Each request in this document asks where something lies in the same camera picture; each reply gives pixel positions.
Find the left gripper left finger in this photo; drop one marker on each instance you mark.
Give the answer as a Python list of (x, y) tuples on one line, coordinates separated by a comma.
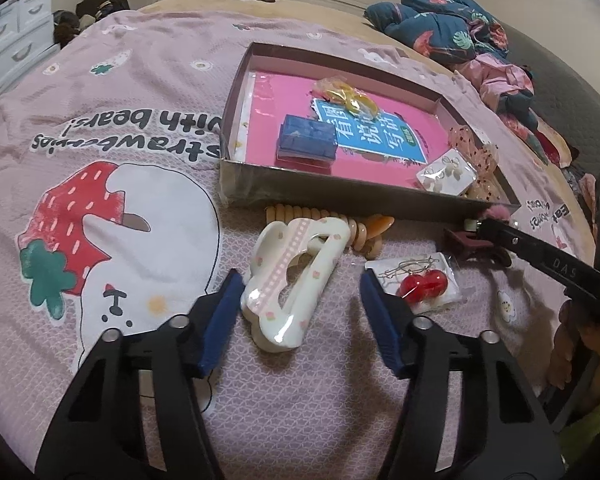
[(97, 430)]

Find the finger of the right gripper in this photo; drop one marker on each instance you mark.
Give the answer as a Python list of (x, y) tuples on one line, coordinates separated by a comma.
[(542, 256)]

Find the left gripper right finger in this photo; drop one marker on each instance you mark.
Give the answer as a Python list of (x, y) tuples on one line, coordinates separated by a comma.
[(502, 432)]

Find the dark red hair clip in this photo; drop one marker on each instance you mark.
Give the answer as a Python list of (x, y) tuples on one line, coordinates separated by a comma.
[(464, 246)]

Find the beige dotted mesh bow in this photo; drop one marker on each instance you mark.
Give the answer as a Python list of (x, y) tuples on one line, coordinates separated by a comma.
[(483, 158)]

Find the red cherry earrings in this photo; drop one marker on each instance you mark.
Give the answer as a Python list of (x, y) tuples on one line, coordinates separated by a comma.
[(427, 283)]

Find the white petal earrings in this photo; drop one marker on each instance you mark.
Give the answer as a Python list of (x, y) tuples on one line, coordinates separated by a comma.
[(450, 174)]

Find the cream white hair claw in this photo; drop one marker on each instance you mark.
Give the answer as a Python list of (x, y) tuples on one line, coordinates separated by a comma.
[(290, 267)]

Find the small blue jewelry box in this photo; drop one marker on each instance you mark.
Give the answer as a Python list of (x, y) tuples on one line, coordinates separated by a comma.
[(308, 140)]

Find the yellow hoop earrings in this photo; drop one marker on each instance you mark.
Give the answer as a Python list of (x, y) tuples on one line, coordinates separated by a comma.
[(337, 91)]

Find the orange beige hair claw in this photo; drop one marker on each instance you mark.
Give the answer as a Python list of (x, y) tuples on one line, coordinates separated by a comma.
[(364, 236)]

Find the pink book in tray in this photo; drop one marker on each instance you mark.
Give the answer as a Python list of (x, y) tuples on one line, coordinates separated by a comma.
[(391, 150)]

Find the floral teal pink quilt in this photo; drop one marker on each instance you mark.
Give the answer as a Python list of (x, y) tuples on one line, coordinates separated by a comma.
[(465, 38)]

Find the dark shallow cardboard tray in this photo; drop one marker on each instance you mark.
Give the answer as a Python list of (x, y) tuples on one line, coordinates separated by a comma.
[(242, 184)]

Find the white plastic drawer cabinet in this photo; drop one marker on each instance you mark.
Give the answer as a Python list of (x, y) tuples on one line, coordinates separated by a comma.
[(26, 37)]

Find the dark bag on floor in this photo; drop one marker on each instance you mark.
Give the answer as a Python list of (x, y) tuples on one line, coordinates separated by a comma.
[(69, 24)]

